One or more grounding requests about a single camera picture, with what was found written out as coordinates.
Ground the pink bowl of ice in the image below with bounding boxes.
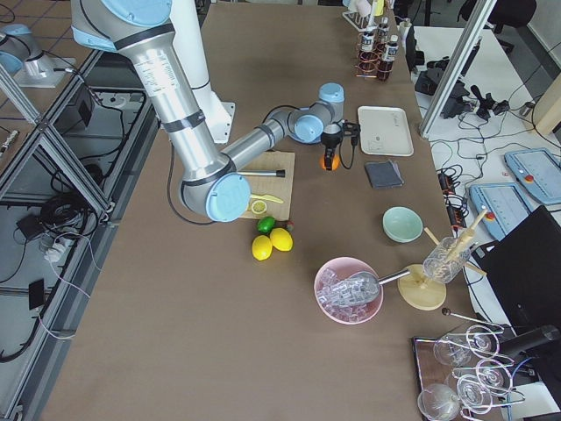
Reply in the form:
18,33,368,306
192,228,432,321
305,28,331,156
314,257,384,325

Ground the clear glass cup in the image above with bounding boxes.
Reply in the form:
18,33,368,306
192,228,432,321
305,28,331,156
423,237,471,284

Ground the copper wire bottle rack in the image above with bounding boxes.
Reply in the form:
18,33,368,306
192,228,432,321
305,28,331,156
355,31,399,82

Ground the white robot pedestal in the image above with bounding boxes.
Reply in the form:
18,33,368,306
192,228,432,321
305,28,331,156
170,0,235,145

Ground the metal ice scoop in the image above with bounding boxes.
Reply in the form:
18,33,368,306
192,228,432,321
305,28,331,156
332,269,410,306

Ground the wooden cup stand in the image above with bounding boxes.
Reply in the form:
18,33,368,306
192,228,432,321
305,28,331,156
398,208,486,310

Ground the orange mandarin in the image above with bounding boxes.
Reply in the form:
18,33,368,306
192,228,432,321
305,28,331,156
320,155,340,171

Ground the yellow plastic knife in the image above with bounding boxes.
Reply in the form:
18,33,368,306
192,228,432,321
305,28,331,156
250,194,284,203

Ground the steel cylinder grinder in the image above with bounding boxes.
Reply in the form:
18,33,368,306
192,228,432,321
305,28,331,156
239,169,286,178

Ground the dark bottle white cap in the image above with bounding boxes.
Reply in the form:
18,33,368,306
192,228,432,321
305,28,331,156
377,35,399,82

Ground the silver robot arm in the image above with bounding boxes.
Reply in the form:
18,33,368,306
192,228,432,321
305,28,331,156
71,1,344,222

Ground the grey folded cloth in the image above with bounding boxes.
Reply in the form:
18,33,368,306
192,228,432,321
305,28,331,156
365,161,404,189

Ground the aluminium frame post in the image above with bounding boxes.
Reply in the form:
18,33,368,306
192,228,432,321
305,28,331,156
419,0,496,139

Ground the mint green bowl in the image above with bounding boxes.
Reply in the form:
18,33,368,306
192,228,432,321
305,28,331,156
382,206,423,243

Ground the black monitor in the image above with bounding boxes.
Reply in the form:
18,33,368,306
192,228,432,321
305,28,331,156
472,205,560,328

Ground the cream rabbit tray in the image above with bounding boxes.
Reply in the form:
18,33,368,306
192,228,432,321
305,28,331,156
358,105,414,157

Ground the green lime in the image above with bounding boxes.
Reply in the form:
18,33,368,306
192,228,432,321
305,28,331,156
257,216,276,234

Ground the blue teach pendant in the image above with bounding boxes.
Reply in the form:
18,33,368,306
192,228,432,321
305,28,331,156
469,182,534,240
504,147,560,205

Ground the blue round plate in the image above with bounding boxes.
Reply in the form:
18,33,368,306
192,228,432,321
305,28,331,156
289,136,321,145

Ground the wine glass rack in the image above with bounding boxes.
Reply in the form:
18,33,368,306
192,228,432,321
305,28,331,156
412,321,526,420

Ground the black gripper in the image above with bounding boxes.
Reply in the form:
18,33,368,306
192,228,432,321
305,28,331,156
320,120,360,169

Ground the wooden cutting board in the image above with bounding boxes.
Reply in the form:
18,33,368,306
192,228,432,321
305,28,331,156
241,152,295,220

